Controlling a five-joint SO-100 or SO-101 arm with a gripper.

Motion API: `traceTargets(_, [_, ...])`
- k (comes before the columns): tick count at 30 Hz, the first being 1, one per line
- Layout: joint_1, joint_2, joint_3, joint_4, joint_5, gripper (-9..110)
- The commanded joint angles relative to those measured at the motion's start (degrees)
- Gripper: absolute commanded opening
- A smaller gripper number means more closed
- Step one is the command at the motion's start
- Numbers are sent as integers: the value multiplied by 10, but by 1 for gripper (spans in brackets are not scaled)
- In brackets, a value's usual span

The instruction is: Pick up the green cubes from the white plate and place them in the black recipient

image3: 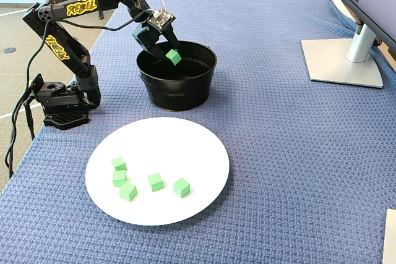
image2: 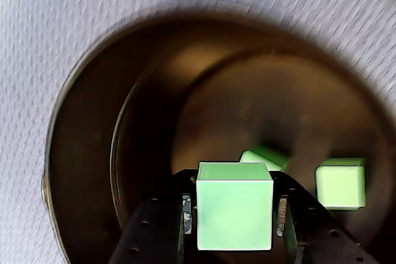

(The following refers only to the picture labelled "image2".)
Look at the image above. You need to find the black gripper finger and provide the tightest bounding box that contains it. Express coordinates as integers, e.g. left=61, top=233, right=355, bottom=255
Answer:
left=271, top=171, right=377, bottom=264
left=108, top=168, right=199, bottom=264

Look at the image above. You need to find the green cube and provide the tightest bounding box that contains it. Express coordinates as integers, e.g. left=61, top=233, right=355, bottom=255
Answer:
left=314, top=156, right=368, bottom=211
left=239, top=145, right=288, bottom=172
left=196, top=161, right=275, bottom=252

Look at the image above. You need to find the black metal bucket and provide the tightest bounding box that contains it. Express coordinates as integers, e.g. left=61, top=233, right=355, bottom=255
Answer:
left=41, top=7, right=396, bottom=264

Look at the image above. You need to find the blue woven cloth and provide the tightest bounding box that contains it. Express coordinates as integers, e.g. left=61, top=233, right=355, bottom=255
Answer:
left=0, top=0, right=396, bottom=264

